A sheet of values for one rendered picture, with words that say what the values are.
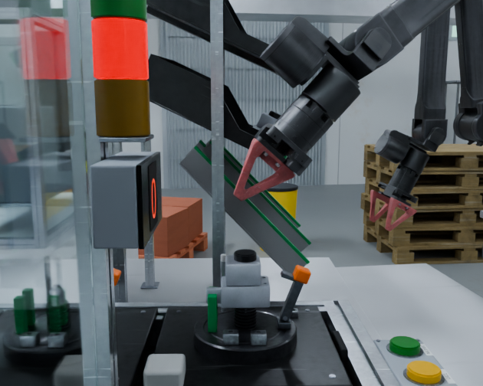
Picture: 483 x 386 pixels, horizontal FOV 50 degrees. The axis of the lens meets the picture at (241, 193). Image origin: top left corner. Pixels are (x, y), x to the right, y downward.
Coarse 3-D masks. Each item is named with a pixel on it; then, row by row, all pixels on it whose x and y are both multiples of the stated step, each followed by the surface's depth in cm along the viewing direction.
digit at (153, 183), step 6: (150, 168) 47; (150, 174) 47; (150, 180) 47; (156, 180) 51; (150, 186) 47; (156, 186) 51; (150, 192) 47; (156, 192) 51; (150, 198) 47; (156, 198) 51; (150, 204) 47; (156, 204) 51; (150, 210) 47; (156, 210) 51; (150, 216) 47; (156, 216) 51; (150, 222) 47; (156, 222) 51; (150, 228) 47
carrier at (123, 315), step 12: (120, 312) 81; (132, 312) 81; (144, 312) 81; (156, 312) 82; (120, 324) 77; (132, 324) 77; (144, 324) 77; (120, 336) 73; (132, 336) 73; (144, 336) 73; (120, 348) 69; (132, 348) 69; (144, 348) 70; (120, 360) 66; (132, 360) 66; (120, 372) 63; (132, 372) 63; (120, 384) 60; (132, 384) 61
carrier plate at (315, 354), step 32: (192, 320) 78; (320, 320) 78; (160, 352) 68; (192, 352) 68; (320, 352) 68; (192, 384) 60; (224, 384) 60; (256, 384) 60; (288, 384) 60; (320, 384) 60
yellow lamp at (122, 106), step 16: (96, 80) 45; (112, 80) 44; (128, 80) 45; (144, 80) 46; (96, 96) 45; (112, 96) 45; (128, 96) 45; (144, 96) 46; (96, 112) 46; (112, 112) 45; (128, 112) 45; (144, 112) 46; (112, 128) 45; (128, 128) 45; (144, 128) 46
